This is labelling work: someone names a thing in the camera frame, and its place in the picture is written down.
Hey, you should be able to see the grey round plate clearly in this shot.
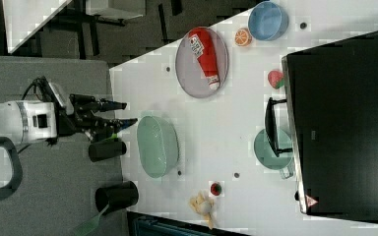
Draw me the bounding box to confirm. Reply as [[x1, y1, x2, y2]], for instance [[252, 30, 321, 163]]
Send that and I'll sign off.
[[175, 28, 228, 98]]

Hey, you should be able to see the blue bowl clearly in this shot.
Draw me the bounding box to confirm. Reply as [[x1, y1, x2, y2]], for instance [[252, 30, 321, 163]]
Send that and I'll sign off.
[[248, 1, 289, 41]]

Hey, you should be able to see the black cylinder cup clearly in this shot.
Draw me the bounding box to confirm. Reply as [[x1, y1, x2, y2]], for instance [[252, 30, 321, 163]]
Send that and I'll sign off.
[[89, 140, 127, 162], [94, 181, 139, 215]]

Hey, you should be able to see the small red tomato toy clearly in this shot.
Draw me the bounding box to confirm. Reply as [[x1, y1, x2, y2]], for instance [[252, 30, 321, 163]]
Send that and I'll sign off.
[[210, 183, 222, 196]]

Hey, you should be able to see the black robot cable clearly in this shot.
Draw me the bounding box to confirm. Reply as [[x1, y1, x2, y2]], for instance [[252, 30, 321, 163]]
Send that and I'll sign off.
[[21, 76, 52, 101]]

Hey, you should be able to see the black toaster oven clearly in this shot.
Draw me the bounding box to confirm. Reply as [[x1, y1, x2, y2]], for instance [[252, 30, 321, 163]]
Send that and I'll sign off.
[[265, 30, 378, 223]]

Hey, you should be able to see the black cylinder cup upper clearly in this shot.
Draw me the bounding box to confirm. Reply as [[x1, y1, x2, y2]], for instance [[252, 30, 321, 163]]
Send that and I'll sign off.
[[89, 140, 127, 162]]

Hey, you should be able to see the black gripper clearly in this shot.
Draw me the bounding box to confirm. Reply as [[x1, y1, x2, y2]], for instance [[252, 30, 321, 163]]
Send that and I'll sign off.
[[57, 94, 138, 143]]

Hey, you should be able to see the peeled banana toy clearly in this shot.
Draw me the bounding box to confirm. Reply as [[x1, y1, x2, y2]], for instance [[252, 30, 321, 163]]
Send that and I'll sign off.
[[189, 192, 214, 229]]

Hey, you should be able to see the red strawberry toy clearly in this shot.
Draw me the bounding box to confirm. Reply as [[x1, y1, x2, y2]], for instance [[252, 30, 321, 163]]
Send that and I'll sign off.
[[268, 70, 284, 89]]

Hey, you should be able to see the black cylinder cup lower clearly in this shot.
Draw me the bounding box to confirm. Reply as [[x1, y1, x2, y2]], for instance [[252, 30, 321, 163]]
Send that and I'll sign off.
[[94, 181, 139, 215]]

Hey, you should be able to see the red ketchup bottle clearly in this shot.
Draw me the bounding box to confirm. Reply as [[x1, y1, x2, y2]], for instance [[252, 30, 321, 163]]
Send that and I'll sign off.
[[188, 28, 221, 90]]

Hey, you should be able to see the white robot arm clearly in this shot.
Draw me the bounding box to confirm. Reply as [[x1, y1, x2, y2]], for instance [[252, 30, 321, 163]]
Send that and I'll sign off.
[[0, 94, 137, 145]]

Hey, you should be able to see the green spatula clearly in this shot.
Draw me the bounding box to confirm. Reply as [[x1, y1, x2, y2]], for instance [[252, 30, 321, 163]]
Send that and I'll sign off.
[[74, 206, 109, 236]]

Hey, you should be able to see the orange slice toy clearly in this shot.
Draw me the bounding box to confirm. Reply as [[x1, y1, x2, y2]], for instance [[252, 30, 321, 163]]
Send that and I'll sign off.
[[234, 28, 252, 46]]

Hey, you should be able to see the mint green plastic strainer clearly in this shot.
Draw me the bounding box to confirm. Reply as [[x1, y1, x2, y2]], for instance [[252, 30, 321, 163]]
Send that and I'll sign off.
[[137, 116, 179, 178]]

